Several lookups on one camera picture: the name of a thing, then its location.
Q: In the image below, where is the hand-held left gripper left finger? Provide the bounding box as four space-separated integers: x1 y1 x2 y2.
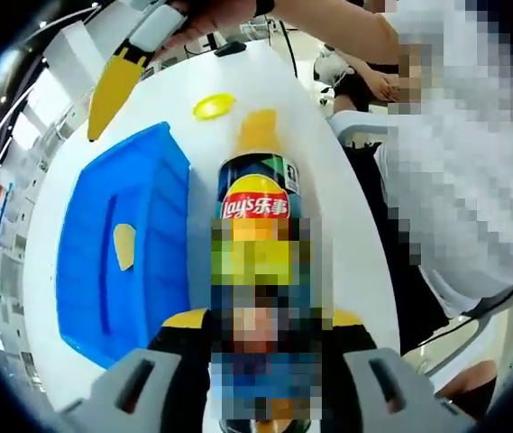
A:
60 309 212 433

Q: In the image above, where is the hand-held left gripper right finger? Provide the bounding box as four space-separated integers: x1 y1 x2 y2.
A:
321 309 473 433

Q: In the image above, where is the yellow container lid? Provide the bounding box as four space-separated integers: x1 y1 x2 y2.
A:
192 93 238 122

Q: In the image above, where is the blue plastic box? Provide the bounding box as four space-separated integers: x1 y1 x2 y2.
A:
55 121 193 370

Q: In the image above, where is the potato chip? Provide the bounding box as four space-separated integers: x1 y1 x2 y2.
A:
236 108 285 157
112 224 138 272

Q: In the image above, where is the dark printed chip container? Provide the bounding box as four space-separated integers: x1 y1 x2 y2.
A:
216 152 312 433

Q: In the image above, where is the person's right hand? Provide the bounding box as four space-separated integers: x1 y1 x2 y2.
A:
154 0 261 60

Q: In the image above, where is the white pillar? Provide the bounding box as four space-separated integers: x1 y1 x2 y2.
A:
41 21 104 107

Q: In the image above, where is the small black device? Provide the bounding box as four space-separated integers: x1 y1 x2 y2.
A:
214 40 248 58

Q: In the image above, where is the dark cloth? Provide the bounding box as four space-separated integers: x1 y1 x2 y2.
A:
344 142 451 357

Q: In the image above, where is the person's white shirt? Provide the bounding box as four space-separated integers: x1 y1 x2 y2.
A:
417 252 513 319

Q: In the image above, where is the row of white crates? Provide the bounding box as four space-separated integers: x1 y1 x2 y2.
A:
0 121 66 398

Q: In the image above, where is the white table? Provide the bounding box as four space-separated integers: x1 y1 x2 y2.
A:
23 39 402 414

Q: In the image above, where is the white chair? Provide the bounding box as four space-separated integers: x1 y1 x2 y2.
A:
327 109 390 150

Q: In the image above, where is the black cable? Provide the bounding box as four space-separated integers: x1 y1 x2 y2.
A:
277 17 301 78
399 264 513 360

